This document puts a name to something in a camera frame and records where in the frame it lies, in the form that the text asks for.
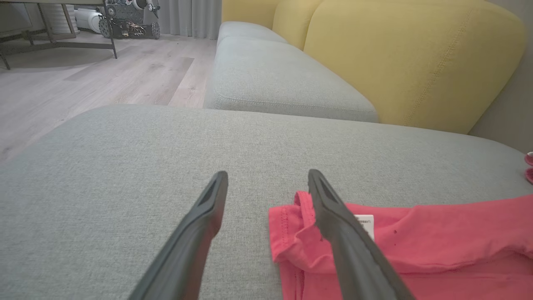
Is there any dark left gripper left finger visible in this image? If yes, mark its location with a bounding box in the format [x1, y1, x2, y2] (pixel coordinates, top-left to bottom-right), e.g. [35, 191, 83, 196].
[127, 171, 229, 300]

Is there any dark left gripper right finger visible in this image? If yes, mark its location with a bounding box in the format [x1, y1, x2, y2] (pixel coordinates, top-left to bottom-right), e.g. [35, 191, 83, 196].
[308, 169, 417, 300]

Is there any red basketball jersey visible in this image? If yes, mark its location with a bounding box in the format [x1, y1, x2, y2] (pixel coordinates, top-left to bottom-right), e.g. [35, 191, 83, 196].
[269, 191, 533, 300]

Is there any large grey sofa seat cushion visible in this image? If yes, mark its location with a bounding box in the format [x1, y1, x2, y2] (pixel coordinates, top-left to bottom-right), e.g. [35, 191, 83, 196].
[0, 104, 533, 300]

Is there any large yellow sofa back cushion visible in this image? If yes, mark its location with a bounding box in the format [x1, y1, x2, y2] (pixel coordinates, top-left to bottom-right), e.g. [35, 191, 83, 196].
[304, 0, 527, 135]

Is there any grey curtain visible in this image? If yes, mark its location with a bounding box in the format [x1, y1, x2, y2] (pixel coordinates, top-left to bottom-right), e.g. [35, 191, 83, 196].
[158, 0, 222, 40]

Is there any white appliance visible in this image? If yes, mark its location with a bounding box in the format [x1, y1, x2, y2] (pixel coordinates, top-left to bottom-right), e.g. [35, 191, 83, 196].
[75, 8, 105, 34]

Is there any white ribbed bin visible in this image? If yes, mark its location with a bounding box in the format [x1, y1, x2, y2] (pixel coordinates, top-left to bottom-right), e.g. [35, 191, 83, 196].
[42, 4, 80, 34]

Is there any metal frame table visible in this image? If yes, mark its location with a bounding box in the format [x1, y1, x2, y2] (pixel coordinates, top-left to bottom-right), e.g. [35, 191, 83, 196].
[0, 0, 118, 70]

